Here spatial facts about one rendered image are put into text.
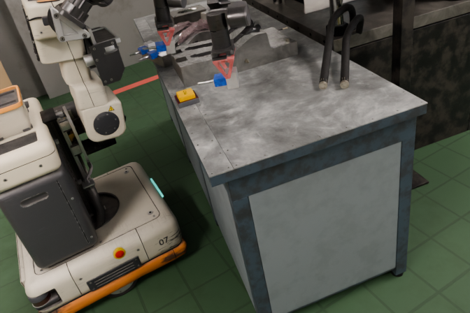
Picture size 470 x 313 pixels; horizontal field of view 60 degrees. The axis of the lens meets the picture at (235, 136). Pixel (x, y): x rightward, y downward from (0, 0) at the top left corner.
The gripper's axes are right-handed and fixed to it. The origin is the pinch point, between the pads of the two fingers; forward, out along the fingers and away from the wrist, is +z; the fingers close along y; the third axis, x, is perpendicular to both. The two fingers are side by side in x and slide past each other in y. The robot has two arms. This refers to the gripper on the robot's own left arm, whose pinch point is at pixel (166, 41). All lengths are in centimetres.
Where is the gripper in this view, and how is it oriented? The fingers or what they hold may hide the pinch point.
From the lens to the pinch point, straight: 174.7
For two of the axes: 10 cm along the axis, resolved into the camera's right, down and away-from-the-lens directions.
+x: -9.6, 1.8, -1.9
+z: 0.4, 8.1, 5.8
